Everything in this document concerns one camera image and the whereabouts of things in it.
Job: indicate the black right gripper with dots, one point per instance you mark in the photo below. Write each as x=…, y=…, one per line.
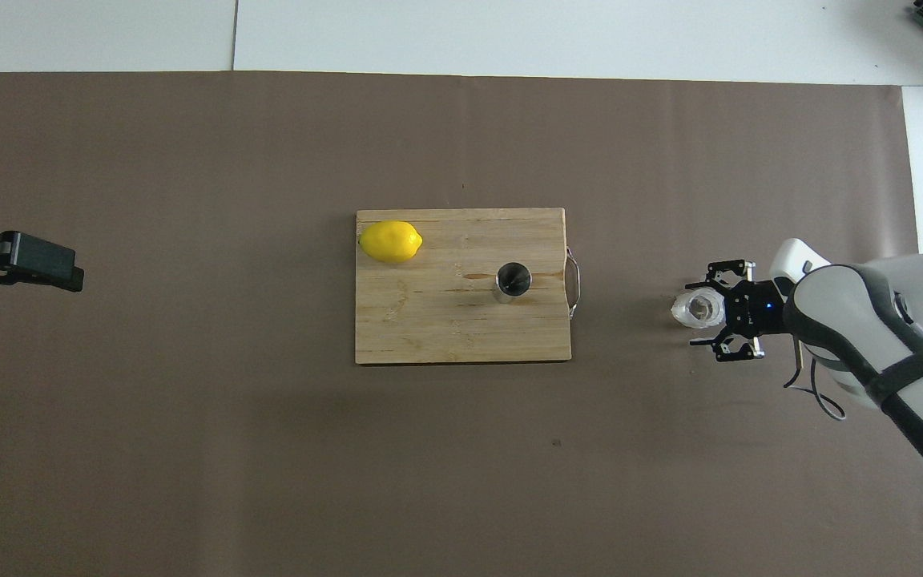
x=754, y=308

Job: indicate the small clear plastic cup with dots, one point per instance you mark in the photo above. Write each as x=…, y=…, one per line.
x=698, y=309

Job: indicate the steel double jigger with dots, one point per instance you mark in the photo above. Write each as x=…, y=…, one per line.
x=513, y=280

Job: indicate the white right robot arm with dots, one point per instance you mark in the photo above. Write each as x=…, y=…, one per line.
x=870, y=320

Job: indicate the wooden cutting board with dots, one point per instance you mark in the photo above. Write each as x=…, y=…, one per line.
x=429, y=320

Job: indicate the brown paper table mat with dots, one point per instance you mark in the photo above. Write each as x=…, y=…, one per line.
x=461, y=481

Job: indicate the yellow lemon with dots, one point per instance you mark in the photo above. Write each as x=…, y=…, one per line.
x=389, y=242

